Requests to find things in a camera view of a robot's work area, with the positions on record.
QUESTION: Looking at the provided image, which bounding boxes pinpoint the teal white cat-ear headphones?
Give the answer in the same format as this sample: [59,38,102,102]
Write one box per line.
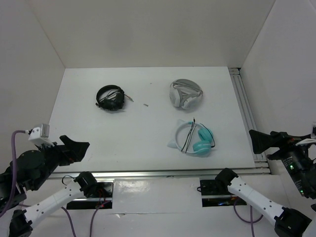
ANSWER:
[167,119,216,157]

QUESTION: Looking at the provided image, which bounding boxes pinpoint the white cover plate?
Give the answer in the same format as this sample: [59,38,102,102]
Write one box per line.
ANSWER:
[112,178,202,214]

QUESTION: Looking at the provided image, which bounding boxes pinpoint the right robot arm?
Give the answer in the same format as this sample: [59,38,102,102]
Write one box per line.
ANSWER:
[215,127,316,237]

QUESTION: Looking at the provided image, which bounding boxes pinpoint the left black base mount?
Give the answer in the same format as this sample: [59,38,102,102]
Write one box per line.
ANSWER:
[66,181,114,210]

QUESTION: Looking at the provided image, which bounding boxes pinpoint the aluminium side rail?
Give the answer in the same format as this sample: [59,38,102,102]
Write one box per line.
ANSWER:
[228,68,271,174]

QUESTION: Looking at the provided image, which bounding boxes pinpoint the aluminium front rail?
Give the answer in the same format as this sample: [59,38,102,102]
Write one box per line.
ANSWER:
[46,167,271,181]

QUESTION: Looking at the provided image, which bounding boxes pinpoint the white grey gaming headset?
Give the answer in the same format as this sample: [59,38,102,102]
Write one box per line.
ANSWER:
[169,79,203,110]

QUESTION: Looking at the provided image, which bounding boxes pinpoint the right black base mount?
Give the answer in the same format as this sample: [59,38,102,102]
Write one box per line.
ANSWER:
[197,179,246,207]

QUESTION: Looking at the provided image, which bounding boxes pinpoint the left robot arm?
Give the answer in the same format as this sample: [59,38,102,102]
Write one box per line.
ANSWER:
[0,135,97,237]

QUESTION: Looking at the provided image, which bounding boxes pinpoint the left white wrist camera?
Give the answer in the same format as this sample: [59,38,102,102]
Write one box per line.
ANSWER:
[28,123,54,147]

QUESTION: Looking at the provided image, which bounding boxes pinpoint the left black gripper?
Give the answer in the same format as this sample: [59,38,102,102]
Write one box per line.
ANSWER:
[31,134,90,190]

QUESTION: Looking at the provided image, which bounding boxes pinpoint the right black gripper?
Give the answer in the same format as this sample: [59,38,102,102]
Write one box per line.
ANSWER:
[247,126,313,194]

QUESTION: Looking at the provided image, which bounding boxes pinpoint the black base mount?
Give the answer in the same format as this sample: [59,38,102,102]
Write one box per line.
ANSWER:
[66,181,114,210]
[197,179,246,207]

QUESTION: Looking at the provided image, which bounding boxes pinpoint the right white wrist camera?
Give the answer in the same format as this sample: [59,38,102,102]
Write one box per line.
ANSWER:
[296,121,316,146]

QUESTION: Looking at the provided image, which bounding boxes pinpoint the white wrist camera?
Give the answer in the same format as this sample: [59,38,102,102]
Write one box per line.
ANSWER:
[28,123,54,147]
[296,121,316,146]

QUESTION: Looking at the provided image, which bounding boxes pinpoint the black headphones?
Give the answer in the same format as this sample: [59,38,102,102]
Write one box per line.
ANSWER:
[95,85,133,112]

